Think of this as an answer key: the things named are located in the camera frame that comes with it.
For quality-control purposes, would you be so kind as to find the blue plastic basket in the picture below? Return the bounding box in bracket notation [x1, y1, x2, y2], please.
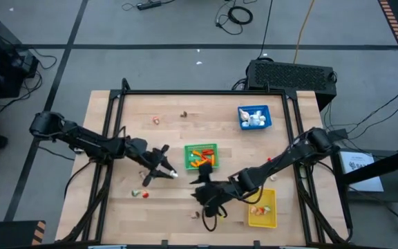
[237, 104, 273, 131]

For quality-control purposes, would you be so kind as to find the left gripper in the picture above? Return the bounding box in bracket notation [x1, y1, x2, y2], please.
[126, 138, 178, 186]

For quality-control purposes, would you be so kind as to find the yellow floor cable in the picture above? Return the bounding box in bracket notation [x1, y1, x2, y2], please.
[292, 0, 316, 65]

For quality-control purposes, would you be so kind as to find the black perforated computer case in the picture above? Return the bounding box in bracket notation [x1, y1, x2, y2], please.
[245, 58, 338, 112]

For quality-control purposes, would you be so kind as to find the black equipment stack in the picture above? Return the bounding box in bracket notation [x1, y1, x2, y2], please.
[0, 17, 41, 100]

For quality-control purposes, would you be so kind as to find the black power strip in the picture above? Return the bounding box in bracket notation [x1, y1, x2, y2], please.
[136, 0, 163, 11]

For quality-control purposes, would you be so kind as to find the black metal table frame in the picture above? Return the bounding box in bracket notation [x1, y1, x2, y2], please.
[55, 77, 354, 247]

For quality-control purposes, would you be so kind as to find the green plastic basket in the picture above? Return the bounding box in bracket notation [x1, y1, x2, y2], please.
[184, 143, 220, 171]

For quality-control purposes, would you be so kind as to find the coiled black cable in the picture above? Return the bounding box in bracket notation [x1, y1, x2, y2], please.
[214, 0, 254, 36]

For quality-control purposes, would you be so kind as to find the white paper sheet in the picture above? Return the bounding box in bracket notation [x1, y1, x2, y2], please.
[339, 151, 385, 193]

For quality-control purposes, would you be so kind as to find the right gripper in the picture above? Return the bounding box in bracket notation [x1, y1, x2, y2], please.
[189, 163, 238, 218]

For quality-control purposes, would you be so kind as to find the black hazard striped box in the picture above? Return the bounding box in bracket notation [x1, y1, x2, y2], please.
[0, 220, 47, 249]

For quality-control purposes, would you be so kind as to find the black side stand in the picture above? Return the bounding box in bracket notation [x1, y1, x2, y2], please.
[330, 143, 398, 208]

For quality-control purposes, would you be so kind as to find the black floor cable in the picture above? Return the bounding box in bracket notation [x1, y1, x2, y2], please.
[257, 0, 274, 59]

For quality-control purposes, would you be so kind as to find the yellow plastic basket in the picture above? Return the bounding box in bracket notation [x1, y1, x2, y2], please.
[247, 187, 278, 229]

